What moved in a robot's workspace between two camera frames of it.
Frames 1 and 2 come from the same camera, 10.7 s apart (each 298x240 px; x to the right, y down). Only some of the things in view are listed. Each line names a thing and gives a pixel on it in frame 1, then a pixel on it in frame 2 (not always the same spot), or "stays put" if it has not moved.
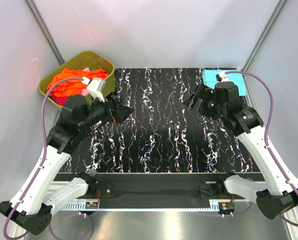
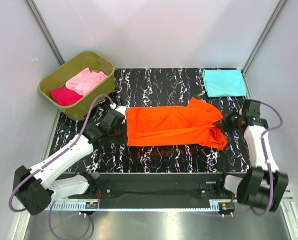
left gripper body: x=102 y=111 -> x=121 y=131
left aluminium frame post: x=52 y=44 stays put
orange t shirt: x=73 y=86 -> x=167 y=125
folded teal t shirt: x=210 y=79 stays put
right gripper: x=207 y=93 -> x=222 y=123
